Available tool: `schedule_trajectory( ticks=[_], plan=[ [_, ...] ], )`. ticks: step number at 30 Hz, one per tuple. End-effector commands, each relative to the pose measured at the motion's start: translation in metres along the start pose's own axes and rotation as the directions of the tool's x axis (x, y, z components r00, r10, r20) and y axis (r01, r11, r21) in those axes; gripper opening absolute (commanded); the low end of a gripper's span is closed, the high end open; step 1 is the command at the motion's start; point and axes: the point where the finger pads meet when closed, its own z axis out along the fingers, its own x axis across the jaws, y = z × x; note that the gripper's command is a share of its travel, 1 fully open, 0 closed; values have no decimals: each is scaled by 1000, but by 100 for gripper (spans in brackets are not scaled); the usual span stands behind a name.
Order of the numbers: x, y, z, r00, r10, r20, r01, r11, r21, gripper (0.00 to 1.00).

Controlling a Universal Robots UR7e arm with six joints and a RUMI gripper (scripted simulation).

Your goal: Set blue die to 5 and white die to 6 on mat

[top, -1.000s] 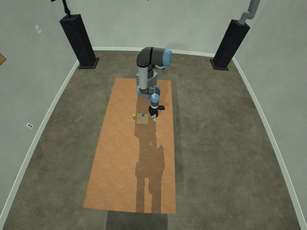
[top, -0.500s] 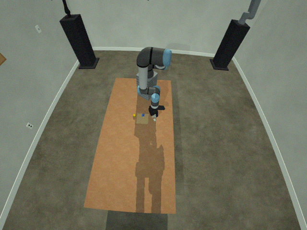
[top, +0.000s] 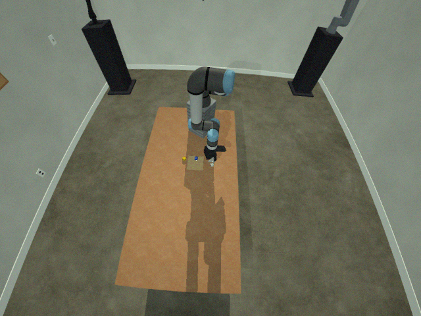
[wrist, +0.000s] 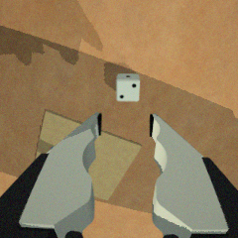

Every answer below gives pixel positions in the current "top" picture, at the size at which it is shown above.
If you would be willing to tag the tan square mat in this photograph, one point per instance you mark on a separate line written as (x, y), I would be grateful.
(193, 164)

